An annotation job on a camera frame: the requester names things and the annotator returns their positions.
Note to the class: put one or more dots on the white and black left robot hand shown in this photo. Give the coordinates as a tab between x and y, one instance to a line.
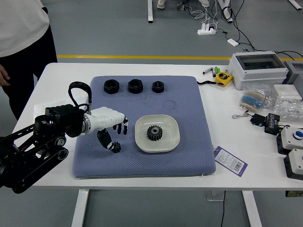
106	118

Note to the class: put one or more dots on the person's hand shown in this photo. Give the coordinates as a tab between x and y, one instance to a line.
3	75

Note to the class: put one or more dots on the small black gear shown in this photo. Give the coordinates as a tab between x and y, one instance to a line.
117	148

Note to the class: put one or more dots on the big black gear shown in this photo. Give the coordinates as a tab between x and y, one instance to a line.
155	133

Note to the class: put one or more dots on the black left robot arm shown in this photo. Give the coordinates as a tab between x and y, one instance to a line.
28	151

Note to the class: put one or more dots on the large black hex nut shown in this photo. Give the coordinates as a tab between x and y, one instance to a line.
135	86
111	86

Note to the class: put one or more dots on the small black hex nut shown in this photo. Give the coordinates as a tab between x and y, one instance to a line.
158	86

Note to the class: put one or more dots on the white box with blue button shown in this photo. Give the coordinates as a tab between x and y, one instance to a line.
290	140

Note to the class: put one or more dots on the dark grey box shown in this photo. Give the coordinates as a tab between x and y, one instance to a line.
294	73

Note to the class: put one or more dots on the white and black button box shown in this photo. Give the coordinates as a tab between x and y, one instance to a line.
296	163

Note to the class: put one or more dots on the person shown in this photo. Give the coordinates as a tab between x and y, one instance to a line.
21	23

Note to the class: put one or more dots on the blue-grey cushion mat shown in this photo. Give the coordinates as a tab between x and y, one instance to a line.
142	165

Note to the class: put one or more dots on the white square dish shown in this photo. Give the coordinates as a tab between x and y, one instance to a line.
170	139

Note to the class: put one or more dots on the white table leg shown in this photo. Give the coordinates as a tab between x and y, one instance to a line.
80	208
252	208

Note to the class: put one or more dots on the white background desk leg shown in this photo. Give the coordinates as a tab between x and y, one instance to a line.
226	10
150	11

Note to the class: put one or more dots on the yellow tape measure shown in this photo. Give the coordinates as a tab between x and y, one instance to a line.
223	79

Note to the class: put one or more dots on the purple label tag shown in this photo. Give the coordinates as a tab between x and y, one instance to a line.
230	162

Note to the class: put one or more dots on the white power strip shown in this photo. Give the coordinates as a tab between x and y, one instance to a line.
206	31

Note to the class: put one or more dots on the white power adapter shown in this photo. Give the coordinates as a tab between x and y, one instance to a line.
233	42

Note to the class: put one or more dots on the bag of blue resistors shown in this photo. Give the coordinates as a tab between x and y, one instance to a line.
254	99

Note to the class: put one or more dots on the black electronic module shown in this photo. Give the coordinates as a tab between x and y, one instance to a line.
272	124

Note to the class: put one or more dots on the white foam block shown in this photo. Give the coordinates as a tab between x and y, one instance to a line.
285	92

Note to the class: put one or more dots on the clear bag of screws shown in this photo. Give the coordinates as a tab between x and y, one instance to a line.
288	108

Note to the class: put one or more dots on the grey electrical enclosure box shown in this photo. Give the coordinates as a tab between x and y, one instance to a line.
258	73

